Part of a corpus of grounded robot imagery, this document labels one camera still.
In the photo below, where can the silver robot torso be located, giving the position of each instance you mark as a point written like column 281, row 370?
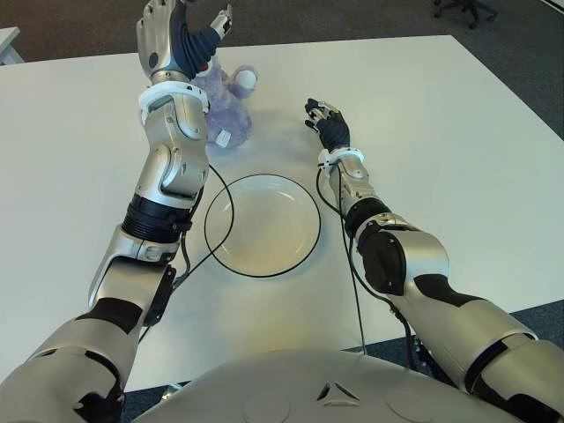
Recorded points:
column 308, row 388

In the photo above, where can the black office chair base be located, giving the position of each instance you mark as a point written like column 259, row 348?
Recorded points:
column 465, row 9

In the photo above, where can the robot right arm silver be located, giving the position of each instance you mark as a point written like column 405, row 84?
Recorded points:
column 423, row 264

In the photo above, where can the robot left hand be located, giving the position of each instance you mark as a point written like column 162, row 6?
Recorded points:
column 176, row 44

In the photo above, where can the white plate black rim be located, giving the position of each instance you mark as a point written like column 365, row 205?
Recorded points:
column 271, row 227

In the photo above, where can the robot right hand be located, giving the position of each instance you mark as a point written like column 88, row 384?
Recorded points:
column 335, row 132

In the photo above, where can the purple plush bunny doll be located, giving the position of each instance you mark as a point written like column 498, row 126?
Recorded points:
column 229, row 106

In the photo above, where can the robot left arm silver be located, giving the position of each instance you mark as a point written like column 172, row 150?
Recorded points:
column 132, row 264

